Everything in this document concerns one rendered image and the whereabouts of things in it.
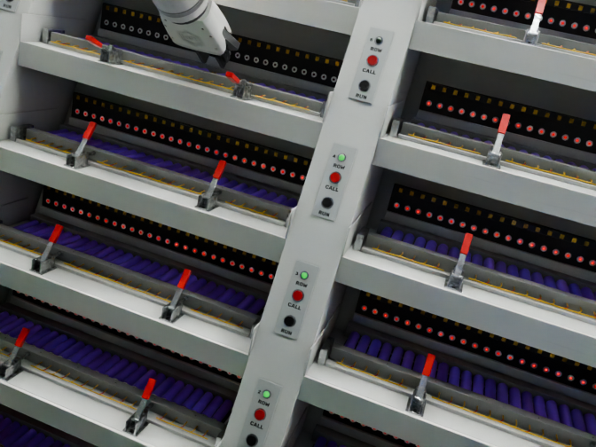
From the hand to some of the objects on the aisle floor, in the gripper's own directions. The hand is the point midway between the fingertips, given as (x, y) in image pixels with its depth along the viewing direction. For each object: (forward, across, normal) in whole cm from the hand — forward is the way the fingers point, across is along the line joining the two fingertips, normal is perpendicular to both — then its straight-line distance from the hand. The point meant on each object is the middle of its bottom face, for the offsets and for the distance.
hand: (213, 52), depth 108 cm
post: (+22, -30, +101) cm, 108 cm away
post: (+22, +40, +101) cm, 111 cm away
